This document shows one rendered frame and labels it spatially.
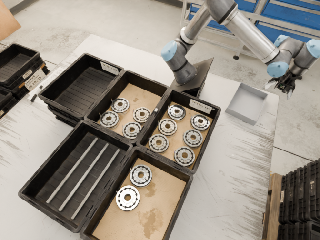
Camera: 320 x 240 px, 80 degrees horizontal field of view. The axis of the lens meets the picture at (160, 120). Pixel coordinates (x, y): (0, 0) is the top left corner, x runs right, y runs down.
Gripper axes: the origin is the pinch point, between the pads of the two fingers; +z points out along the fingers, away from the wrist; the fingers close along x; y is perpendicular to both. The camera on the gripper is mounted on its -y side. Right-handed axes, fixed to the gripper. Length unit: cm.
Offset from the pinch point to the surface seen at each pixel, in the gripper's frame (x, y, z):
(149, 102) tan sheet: -60, 43, 6
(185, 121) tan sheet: -36, 43, 6
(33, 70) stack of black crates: -178, 50, 39
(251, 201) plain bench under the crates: 13, 59, 19
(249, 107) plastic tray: -6.9, 0.9, 18.6
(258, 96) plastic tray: -4.0, -12.0, 18.6
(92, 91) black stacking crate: -94, 55, 6
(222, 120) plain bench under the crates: -18.5, 21.1, 19.0
